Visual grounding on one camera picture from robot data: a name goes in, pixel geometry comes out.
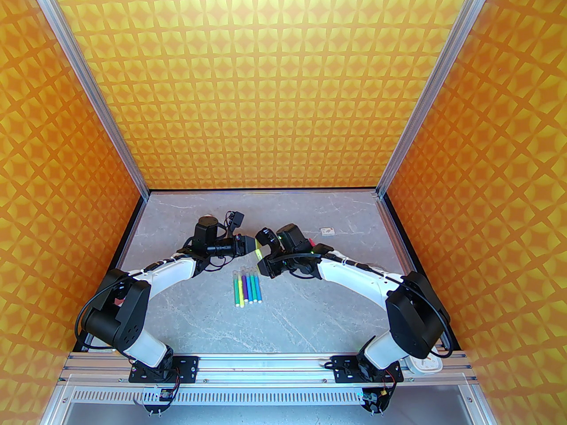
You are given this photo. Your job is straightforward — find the small circuit board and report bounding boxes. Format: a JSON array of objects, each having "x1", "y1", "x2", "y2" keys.
[
  {"x1": 360, "y1": 388, "x2": 392, "y2": 415},
  {"x1": 146, "y1": 388, "x2": 178, "y2": 416}
]

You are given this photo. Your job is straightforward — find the perforated metal strip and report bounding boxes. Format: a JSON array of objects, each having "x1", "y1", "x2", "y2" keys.
[{"x1": 71, "y1": 387, "x2": 477, "y2": 408}]

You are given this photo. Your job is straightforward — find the white rounded clock device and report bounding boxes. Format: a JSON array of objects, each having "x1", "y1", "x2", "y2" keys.
[{"x1": 407, "y1": 356, "x2": 443, "y2": 376}]

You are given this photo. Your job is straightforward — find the black table edge strip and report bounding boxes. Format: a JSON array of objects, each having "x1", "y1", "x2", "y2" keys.
[
  {"x1": 115, "y1": 194, "x2": 149, "y2": 264},
  {"x1": 382, "y1": 193, "x2": 421, "y2": 273}
]

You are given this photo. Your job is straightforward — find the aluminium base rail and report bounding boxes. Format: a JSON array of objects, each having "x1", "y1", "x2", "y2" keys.
[{"x1": 60, "y1": 353, "x2": 477, "y2": 386}]

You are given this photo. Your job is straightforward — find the aluminium frame post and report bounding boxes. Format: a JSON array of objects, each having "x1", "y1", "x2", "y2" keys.
[
  {"x1": 24, "y1": 0, "x2": 150, "y2": 199},
  {"x1": 376, "y1": 0, "x2": 502, "y2": 199}
]

